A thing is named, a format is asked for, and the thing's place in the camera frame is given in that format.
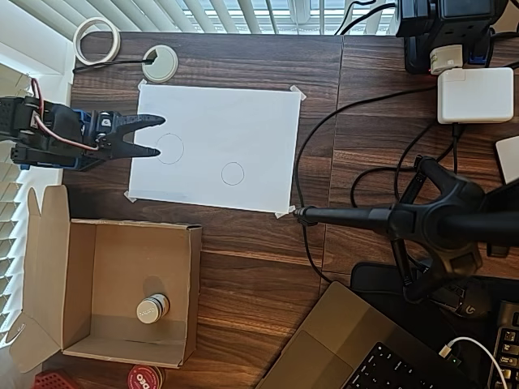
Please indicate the black computer mouse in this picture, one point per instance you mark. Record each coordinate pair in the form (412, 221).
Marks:
(474, 304)

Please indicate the vertical blinds with view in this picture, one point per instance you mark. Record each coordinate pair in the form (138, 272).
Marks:
(227, 16)

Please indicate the blue plug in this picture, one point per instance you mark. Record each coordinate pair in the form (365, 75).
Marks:
(478, 54)

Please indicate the white flat device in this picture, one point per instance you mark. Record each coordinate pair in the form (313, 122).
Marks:
(509, 160)

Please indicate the small silver round tin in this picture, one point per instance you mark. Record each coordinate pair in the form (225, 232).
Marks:
(151, 310)

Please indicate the open cardboard box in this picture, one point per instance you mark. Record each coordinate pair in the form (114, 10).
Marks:
(121, 259)

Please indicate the black keyboard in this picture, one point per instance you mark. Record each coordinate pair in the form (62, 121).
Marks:
(509, 348)

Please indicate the small white plug adapter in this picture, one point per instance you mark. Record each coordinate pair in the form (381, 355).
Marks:
(446, 58)

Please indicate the black mouse pad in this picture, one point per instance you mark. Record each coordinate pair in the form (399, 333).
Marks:
(373, 279)

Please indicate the white paper sheet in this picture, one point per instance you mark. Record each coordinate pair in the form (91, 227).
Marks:
(227, 133)

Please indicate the black power strip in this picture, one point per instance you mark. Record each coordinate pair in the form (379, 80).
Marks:
(442, 18)

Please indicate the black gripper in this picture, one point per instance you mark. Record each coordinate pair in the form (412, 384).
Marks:
(115, 135)

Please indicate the black camera tripod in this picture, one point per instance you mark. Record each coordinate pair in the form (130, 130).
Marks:
(442, 223)

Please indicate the red perforated base block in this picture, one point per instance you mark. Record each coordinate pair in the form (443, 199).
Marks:
(50, 381)

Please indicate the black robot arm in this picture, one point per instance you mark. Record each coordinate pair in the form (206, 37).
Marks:
(61, 121)

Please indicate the grey laptop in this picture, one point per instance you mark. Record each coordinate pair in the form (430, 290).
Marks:
(336, 344)

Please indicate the masking tape corner piece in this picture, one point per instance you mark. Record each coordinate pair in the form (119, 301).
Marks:
(129, 197)
(299, 93)
(284, 212)
(142, 84)

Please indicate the masking tape roll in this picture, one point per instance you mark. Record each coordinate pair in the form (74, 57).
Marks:
(78, 42)

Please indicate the vertical blinds without view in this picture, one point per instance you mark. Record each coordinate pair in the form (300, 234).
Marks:
(12, 227)

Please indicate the white power adapter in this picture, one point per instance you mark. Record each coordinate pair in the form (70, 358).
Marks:
(474, 95)

